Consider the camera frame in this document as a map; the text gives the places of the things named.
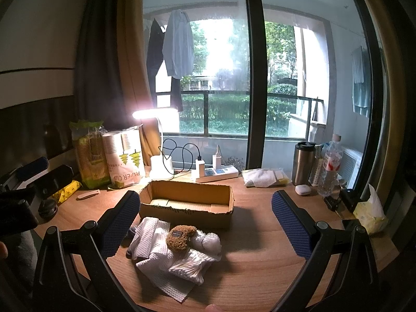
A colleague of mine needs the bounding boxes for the white power strip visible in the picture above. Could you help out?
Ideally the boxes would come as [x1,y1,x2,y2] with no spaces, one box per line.
[192,166,239,183]

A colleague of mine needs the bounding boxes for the hanging black trousers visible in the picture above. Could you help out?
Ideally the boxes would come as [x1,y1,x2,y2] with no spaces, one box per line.
[146,19,183,112]

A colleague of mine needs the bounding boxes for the steel thermos mug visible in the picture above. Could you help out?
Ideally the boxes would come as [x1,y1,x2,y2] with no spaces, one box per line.
[292,142,316,185]

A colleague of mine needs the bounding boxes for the hanging teal towel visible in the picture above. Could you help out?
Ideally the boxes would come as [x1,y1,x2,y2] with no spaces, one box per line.
[352,46,372,118]

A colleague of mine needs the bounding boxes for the white earbuds case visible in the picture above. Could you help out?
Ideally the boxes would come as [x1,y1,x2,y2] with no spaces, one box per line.
[295,185,312,196]

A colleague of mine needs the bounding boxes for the brown plush toy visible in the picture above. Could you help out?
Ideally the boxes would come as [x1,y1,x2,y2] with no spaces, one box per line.
[166,225,197,254]

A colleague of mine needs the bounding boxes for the cotton swab pack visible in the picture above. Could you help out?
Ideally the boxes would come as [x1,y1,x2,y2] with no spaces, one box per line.
[168,249,218,285]

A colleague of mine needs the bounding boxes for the white textured cloth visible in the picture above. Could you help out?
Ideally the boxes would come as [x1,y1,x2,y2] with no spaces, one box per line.
[126,217,197,303]

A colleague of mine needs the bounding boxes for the white desk lamp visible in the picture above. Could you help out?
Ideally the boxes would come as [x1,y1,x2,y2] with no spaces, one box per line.
[133,107,178,180]

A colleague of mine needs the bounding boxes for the green yellow plastic bag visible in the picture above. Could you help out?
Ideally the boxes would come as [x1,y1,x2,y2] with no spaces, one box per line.
[69,120,111,190]

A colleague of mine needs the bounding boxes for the clear water bottle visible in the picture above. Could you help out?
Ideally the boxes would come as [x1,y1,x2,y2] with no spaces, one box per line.
[317,134,343,197]

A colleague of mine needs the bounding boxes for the beige folding knife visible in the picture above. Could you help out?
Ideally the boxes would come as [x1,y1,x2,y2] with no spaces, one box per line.
[77,190,100,200]

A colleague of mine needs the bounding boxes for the yellow tissue pack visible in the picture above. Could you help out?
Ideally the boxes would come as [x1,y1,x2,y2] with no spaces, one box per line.
[353,184,388,235]

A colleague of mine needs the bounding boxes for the brown curtain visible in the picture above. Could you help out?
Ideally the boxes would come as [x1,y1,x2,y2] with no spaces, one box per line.
[116,0,162,166]

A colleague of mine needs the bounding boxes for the white charger adapter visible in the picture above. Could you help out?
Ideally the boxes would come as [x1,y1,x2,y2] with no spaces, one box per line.
[212,145,222,170]

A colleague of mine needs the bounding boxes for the black balcony railing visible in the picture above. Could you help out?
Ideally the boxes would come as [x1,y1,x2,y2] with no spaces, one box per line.
[161,90,324,140]

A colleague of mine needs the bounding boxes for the hanging blue shirt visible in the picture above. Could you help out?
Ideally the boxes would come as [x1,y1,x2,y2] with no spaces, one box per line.
[162,9,194,80]

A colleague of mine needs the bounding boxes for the brown cardboard box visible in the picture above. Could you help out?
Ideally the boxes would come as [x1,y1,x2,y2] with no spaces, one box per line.
[139,180,234,230]

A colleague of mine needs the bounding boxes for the wipes pack on table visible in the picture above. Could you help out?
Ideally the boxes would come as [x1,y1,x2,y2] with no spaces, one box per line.
[242,168,291,188]

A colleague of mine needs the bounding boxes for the white charger with black cable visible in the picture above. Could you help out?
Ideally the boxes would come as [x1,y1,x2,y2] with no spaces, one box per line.
[159,138,205,178]

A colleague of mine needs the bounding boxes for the paper cup pack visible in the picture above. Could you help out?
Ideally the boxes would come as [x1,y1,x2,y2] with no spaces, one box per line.
[102,126,145,189]

